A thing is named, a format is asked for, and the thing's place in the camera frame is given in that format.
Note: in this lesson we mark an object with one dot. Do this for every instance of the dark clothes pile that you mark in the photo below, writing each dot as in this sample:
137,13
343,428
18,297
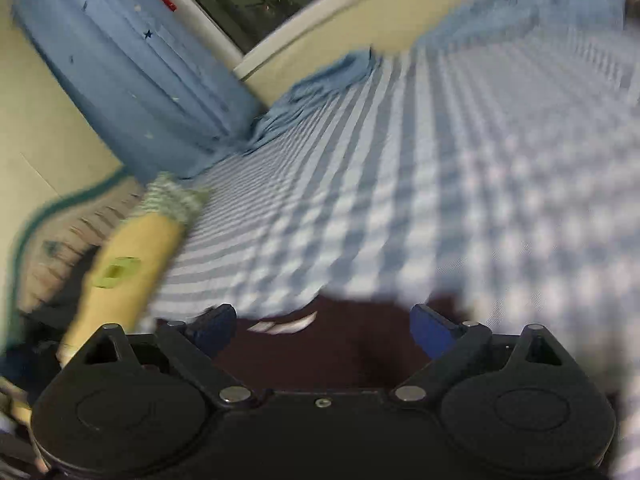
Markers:
35,330

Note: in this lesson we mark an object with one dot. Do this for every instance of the maroon printed sweatshirt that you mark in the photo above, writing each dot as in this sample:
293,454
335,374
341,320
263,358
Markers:
340,347

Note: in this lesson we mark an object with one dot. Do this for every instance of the blue checked bed sheet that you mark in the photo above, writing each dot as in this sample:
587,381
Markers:
450,160

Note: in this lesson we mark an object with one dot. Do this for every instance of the cream and teal headboard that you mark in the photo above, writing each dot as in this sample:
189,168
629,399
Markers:
50,240

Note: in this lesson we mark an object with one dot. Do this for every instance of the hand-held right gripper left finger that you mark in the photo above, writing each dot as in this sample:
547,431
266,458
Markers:
215,327

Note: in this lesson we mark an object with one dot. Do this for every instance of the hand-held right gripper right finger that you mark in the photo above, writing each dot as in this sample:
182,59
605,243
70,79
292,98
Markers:
432,330

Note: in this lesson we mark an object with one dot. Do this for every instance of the blue star curtain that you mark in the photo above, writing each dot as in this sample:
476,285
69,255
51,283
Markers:
125,60
490,5

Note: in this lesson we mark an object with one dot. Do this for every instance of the yellow avocado print blanket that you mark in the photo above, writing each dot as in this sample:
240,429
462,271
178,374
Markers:
130,260

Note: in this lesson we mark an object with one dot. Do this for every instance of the green checked pillow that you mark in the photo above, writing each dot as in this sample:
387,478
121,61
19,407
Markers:
170,200

